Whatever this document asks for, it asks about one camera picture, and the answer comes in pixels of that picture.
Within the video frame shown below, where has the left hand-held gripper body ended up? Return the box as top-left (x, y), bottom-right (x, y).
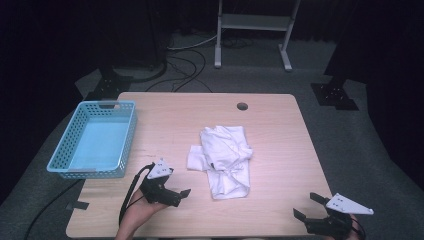
top-left (139, 158), bottom-right (183, 208)

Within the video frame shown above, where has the light blue plastic basket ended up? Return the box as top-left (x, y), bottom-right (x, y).
top-left (46, 100), bottom-right (138, 180)

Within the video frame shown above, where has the bundle of thin black cables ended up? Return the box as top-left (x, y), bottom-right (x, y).
top-left (144, 49), bottom-right (214, 94)

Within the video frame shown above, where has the white metal stand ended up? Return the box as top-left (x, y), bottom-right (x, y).
top-left (214, 0), bottom-right (302, 72)

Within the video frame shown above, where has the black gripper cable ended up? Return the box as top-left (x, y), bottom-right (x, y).
top-left (349, 216), bottom-right (367, 240)
top-left (118, 162), bottom-right (156, 228)

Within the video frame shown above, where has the person's left hand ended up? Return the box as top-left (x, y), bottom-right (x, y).
top-left (128, 187), bottom-right (169, 223)

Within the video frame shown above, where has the white t-shirt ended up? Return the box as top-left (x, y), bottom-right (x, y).
top-left (186, 125), bottom-right (254, 201)

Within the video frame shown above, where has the white floor cable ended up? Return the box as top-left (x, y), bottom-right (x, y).
top-left (167, 34), bottom-right (218, 52)

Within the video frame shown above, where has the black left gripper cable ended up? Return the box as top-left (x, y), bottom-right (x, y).
top-left (118, 162), bottom-right (156, 228)

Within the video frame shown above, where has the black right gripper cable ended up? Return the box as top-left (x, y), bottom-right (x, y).
top-left (349, 216), bottom-right (367, 240)

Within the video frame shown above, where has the black floor cable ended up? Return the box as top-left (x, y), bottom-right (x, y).
top-left (23, 179), bottom-right (84, 240)

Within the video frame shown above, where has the black tape strip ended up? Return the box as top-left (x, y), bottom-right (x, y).
top-left (65, 199), bottom-right (90, 212)

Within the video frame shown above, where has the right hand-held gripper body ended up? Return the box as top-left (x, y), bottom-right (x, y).
top-left (303, 192), bottom-right (375, 240)

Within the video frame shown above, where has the black stand base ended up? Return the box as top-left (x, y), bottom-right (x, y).
top-left (83, 65), bottom-right (135, 102)
top-left (310, 75), bottom-right (360, 112)

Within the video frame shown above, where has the person's right hand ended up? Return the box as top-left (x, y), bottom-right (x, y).
top-left (346, 214), bottom-right (366, 240)

